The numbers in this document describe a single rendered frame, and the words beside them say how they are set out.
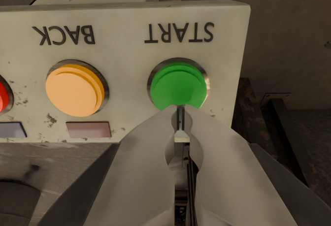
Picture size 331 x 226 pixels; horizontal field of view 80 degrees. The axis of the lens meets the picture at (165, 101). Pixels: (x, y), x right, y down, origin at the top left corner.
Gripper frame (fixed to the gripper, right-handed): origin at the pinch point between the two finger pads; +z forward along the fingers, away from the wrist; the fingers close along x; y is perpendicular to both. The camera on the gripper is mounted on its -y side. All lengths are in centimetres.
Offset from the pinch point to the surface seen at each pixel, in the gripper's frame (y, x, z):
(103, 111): 2.0, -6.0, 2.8
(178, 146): 97, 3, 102
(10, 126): 3.3, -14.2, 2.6
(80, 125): 3.2, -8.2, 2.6
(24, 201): 191, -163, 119
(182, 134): 4.2, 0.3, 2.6
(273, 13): 2, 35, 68
